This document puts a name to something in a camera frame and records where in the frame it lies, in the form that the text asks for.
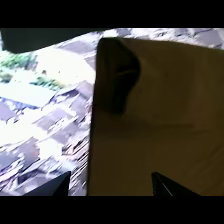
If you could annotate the brown T-shirt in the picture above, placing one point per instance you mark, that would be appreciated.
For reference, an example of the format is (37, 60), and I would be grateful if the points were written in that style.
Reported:
(160, 133)

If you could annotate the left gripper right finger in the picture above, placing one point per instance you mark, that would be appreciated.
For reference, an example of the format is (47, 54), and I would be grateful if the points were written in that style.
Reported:
(165, 187)

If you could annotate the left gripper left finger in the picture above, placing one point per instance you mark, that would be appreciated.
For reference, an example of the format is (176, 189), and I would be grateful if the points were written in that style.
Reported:
(56, 187)

